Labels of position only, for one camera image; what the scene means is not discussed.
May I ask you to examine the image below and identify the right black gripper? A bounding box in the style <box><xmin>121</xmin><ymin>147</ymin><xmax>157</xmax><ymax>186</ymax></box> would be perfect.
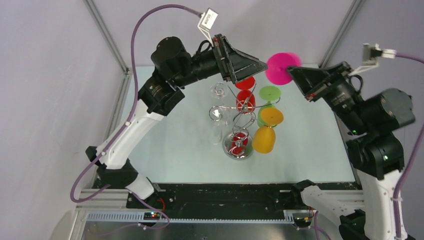
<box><xmin>287</xmin><ymin>61</ymin><xmax>372</xmax><ymax>136</ymax></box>

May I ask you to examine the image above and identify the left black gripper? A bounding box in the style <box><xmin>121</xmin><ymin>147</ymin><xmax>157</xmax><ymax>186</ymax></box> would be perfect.
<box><xmin>172</xmin><ymin>33</ymin><xmax>267</xmax><ymax>88</ymax></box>

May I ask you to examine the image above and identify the pink wine glass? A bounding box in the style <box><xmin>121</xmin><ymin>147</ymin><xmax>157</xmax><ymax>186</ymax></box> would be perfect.
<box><xmin>265</xmin><ymin>52</ymin><xmax>302</xmax><ymax>86</ymax></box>

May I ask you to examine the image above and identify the red wine glass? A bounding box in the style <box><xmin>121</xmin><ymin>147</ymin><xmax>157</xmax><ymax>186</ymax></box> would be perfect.
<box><xmin>235</xmin><ymin>76</ymin><xmax>256</xmax><ymax>113</ymax></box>

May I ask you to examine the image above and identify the green wine glass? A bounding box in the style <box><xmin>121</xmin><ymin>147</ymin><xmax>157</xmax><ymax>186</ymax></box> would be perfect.
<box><xmin>256</xmin><ymin>85</ymin><xmax>281</xmax><ymax>127</ymax></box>

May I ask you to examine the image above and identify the clear wine glass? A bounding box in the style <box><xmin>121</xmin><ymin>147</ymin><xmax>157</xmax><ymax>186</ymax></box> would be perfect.
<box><xmin>210</xmin><ymin>82</ymin><xmax>230</xmax><ymax>117</ymax></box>

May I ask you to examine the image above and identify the clear champagne flute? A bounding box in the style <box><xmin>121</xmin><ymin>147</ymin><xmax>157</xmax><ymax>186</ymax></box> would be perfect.
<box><xmin>209</xmin><ymin>109</ymin><xmax>223</xmax><ymax>145</ymax></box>

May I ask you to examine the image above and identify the orange wine glass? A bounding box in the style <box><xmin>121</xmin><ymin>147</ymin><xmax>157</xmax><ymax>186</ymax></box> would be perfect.
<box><xmin>252</xmin><ymin>107</ymin><xmax>284</xmax><ymax>154</ymax></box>

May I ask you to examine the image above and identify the chrome wine glass rack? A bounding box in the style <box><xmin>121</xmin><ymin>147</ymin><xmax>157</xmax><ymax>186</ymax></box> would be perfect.
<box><xmin>208</xmin><ymin>83</ymin><xmax>267</xmax><ymax>160</ymax></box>

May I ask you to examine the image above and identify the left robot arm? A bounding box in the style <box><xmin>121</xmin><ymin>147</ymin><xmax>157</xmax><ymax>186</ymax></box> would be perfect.
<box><xmin>85</xmin><ymin>34</ymin><xmax>268</xmax><ymax>208</ymax></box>

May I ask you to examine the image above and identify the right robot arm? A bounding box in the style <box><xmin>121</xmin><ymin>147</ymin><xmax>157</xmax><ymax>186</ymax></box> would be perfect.
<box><xmin>287</xmin><ymin>62</ymin><xmax>416</xmax><ymax>240</ymax></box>

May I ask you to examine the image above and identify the right circuit board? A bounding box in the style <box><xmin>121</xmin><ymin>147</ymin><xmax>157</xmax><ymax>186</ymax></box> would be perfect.
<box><xmin>292</xmin><ymin>217</ymin><xmax>312</xmax><ymax>230</ymax></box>

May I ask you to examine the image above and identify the circuit board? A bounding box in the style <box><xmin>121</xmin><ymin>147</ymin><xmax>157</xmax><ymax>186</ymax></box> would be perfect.
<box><xmin>292</xmin><ymin>217</ymin><xmax>312</xmax><ymax>230</ymax></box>
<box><xmin>143</xmin><ymin>211</ymin><xmax>162</xmax><ymax>221</ymax></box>

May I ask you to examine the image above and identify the left circuit board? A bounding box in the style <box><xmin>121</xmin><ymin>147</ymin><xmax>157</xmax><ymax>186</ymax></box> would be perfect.
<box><xmin>143</xmin><ymin>211</ymin><xmax>162</xmax><ymax>221</ymax></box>

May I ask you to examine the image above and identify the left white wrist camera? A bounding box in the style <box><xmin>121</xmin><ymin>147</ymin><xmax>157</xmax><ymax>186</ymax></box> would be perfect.
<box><xmin>197</xmin><ymin>7</ymin><xmax>219</xmax><ymax>44</ymax></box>

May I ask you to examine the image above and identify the right aluminium frame post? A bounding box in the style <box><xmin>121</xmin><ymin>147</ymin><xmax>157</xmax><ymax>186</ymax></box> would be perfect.
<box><xmin>318</xmin><ymin>0</ymin><xmax>367</xmax><ymax>68</ymax></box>

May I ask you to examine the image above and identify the aluminium frame post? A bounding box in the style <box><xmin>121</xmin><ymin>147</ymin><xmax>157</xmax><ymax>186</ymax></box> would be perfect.
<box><xmin>82</xmin><ymin>0</ymin><xmax>129</xmax><ymax>74</ymax></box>
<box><xmin>318</xmin><ymin>0</ymin><xmax>367</xmax><ymax>68</ymax></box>

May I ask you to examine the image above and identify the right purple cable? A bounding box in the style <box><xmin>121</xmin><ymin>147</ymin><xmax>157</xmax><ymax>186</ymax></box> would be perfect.
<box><xmin>311</xmin><ymin>52</ymin><xmax>424</xmax><ymax>240</ymax></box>

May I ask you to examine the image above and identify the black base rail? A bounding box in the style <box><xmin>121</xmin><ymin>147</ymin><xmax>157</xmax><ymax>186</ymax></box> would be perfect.
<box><xmin>146</xmin><ymin>180</ymin><xmax>314</xmax><ymax>220</ymax></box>

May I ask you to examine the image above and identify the left aluminium frame post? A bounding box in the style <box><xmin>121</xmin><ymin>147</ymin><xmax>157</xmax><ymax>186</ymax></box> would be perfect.
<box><xmin>82</xmin><ymin>0</ymin><xmax>129</xmax><ymax>74</ymax></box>

